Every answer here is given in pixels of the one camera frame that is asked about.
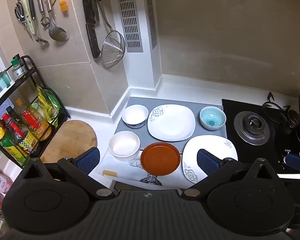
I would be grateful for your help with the black metal rack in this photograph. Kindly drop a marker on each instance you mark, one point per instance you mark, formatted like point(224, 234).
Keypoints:
point(31, 66)

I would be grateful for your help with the pale green peeler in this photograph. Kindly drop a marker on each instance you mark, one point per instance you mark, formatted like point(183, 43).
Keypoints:
point(31, 26)

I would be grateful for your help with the brown round plate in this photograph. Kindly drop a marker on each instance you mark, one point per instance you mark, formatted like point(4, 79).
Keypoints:
point(160, 158)

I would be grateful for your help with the round wooden cutting board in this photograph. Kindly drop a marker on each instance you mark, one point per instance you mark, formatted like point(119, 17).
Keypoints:
point(70, 137)

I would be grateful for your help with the black gas stove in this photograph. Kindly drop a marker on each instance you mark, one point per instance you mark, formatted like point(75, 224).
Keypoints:
point(230, 120)

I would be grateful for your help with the metal loop utensil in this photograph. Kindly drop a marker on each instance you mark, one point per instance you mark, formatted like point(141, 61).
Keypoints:
point(40, 2)

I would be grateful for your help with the yellow green packet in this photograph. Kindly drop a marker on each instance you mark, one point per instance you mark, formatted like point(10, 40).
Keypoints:
point(46, 105)

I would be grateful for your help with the green bottle yellow cap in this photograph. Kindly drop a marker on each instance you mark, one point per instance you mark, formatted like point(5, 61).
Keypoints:
point(12, 145)

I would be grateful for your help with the red cap sauce bottle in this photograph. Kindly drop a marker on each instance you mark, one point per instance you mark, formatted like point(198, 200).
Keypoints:
point(16, 131)

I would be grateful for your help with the metal mesh strainer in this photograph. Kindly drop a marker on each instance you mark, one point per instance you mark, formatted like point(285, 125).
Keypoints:
point(112, 48)

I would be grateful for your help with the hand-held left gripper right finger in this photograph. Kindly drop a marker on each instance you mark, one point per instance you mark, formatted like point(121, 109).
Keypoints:
point(208, 161)

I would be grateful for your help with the grey mat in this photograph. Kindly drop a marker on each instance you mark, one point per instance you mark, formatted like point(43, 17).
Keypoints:
point(140, 101)

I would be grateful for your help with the pink packet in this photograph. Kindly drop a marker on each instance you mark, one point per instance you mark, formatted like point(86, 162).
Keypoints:
point(0, 180)

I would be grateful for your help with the teal glass jar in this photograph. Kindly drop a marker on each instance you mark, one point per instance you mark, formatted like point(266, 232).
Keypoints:
point(2, 81)

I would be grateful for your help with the black kitchen knife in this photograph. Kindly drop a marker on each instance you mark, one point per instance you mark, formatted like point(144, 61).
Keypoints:
point(90, 12)

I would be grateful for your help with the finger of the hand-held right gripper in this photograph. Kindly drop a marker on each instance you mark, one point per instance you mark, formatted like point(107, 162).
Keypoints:
point(297, 162)
point(293, 176)

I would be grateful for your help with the square white floral plate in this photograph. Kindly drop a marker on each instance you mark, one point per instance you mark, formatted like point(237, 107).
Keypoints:
point(171, 123)
point(215, 146)

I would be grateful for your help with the white round bowl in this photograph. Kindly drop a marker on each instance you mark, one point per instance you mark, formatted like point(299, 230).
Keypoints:
point(124, 145)

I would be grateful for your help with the orange oil bottle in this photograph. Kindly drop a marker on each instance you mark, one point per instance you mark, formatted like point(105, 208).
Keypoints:
point(37, 127)

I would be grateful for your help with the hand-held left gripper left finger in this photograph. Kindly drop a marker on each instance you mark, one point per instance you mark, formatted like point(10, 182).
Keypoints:
point(88, 158)

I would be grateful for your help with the metal serving spoon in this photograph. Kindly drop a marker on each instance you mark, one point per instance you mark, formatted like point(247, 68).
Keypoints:
point(58, 33)

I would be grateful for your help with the white bowl with blue pattern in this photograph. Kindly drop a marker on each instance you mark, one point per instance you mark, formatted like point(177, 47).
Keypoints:
point(135, 116)

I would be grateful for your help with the orange silicone brush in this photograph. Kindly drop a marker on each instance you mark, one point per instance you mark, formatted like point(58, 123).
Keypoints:
point(63, 5)

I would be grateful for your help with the silver stove burner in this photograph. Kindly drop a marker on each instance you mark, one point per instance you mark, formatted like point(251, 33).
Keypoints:
point(252, 128)

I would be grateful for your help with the green cap spice jar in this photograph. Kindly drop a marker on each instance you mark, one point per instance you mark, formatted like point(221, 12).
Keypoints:
point(18, 70)

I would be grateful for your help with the teal bowl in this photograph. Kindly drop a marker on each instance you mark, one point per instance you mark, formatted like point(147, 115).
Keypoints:
point(212, 118)

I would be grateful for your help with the narrow metal vent grille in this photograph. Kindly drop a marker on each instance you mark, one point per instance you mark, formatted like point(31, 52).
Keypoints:
point(150, 17)

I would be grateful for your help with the white printed cloth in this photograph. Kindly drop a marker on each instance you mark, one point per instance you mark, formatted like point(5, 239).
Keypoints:
point(125, 173)

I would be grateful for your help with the dark glass bottle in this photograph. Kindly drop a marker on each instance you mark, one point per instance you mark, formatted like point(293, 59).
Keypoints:
point(11, 110)

